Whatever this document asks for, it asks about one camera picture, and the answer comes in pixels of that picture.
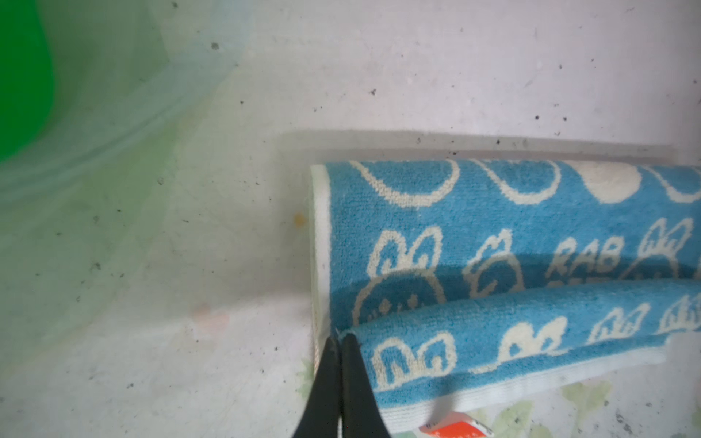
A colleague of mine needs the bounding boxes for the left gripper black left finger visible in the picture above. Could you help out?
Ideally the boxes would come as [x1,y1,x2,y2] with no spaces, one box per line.
[292,338,341,438]

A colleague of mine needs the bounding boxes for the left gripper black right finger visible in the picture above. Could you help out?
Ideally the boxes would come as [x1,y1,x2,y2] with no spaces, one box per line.
[341,334,391,438]

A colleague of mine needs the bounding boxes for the blue bunny pattern towel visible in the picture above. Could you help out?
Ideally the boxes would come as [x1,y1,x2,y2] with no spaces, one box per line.
[310,159,700,432]

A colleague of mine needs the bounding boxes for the green plastic basket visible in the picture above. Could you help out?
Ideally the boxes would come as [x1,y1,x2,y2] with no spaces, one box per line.
[1,0,55,162]

